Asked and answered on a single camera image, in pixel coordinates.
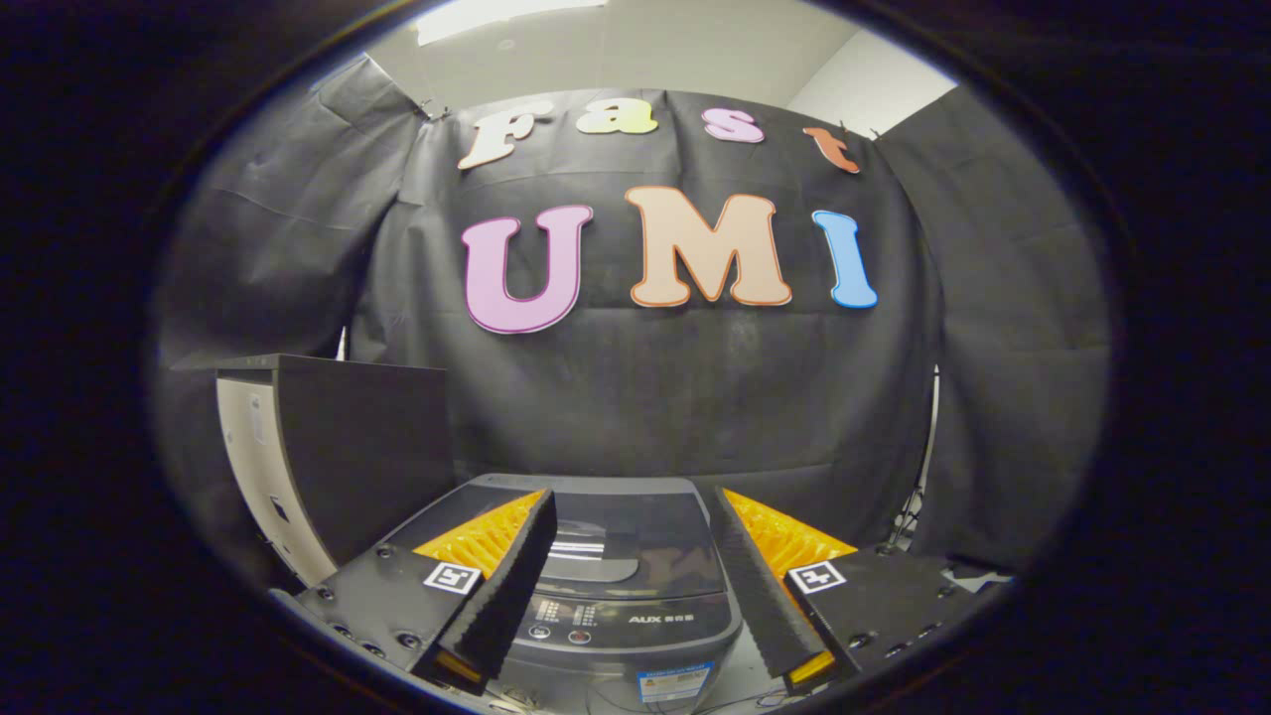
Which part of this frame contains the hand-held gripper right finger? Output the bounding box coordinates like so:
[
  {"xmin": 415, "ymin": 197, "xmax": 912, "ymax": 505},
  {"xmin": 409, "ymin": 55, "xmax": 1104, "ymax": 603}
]
[{"xmin": 711, "ymin": 487, "xmax": 986, "ymax": 696}]

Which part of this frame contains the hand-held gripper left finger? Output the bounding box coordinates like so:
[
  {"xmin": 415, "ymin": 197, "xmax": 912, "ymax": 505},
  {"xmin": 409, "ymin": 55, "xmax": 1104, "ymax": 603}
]
[{"xmin": 296, "ymin": 489, "xmax": 560, "ymax": 696}]

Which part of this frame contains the grey washing machine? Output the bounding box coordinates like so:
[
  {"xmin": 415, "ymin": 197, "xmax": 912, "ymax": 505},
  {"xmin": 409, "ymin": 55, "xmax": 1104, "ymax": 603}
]
[{"xmin": 382, "ymin": 474, "xmax": 746, "ymax": 711}]

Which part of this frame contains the dark washing machine lid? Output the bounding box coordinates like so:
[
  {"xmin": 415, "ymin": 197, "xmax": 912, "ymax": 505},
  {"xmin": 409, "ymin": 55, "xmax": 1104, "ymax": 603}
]
[{"xmin": 392, "ymin": 477, "xmax": 731, "ymax": 602}]

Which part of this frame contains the black and beige cabinet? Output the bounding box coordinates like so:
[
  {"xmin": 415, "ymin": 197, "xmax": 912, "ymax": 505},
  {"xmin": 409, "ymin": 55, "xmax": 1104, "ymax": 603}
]
[{"xmin": 169, "ymin": 353, "xmax": 453, "ymax": 587}]

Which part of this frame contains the black light stand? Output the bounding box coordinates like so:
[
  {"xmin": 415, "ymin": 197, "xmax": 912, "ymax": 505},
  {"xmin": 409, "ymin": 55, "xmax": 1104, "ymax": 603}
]
[{"xmin": 884, "ymin": 362, "xmax": 942, "ymax": 552}]

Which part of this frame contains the black backdrop cloth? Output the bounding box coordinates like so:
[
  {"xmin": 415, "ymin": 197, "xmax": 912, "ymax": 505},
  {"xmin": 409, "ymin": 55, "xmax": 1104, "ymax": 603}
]
[{"xmin": 154, "ymin": 55, "xmax": 1111, "ymax": 572}]

